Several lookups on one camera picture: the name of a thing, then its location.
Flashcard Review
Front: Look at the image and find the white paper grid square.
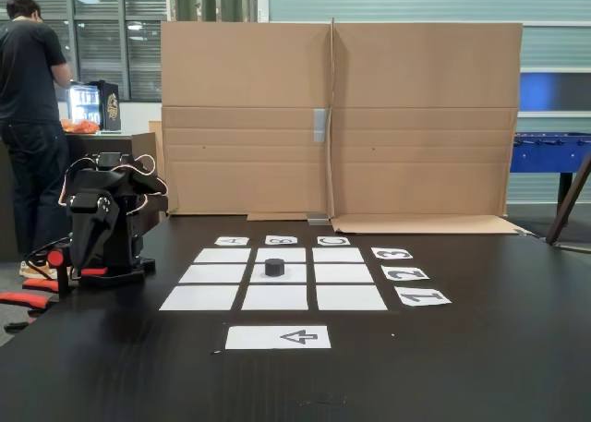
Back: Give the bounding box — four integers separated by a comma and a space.
240, 284, 309, 312
192, 247, 252, 264
316, 284, 389, 312
159, 284, 240, 312
255, 247, 308, 263
248, 264, 308, 284
314, 264, 375, 284
312, 247, 366, 263
177, 264, 247, 284

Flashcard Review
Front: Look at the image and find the red black table clamp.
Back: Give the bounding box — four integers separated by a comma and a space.
25, 240, 156, 298

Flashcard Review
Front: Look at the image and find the dark wooden counter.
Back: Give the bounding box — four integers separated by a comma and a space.
0, 130, 163, 261

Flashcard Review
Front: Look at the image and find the orange snack bag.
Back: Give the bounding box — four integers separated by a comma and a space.
62, 119, 101, 135

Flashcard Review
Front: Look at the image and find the red black office chair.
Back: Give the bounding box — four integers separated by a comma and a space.
0, 276, 61, 334

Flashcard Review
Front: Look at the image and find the black mini fridge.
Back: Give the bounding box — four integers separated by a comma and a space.
68, 79, 124, 132

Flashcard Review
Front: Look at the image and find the person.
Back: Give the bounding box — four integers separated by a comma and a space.
0, 0, 75, 280

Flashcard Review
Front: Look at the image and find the arrow paper sheet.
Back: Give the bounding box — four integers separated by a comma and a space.
224, 325, 332, 351

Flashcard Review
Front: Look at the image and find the brown cardboard panel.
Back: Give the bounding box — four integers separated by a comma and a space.
330, 18, 532, 235
156, 20, 334, 223

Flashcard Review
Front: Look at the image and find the number 3 paper sheet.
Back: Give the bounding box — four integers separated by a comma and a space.
370, 247, 415, 260

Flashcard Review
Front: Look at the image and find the number 2 paper sheet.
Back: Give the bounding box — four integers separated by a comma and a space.
380, 265, 431, 283

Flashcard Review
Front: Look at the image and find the number 1 paper sheet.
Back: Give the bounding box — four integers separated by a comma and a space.
394, 288, 453, 307

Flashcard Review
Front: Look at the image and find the blue foosball table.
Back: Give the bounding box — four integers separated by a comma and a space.
509, 130, 591, 218

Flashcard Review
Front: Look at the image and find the dark wooden easel leg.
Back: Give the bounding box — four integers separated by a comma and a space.
546, 151, 591, 246

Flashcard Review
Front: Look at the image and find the blue wall board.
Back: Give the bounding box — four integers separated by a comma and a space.
519, 72, 591, 114

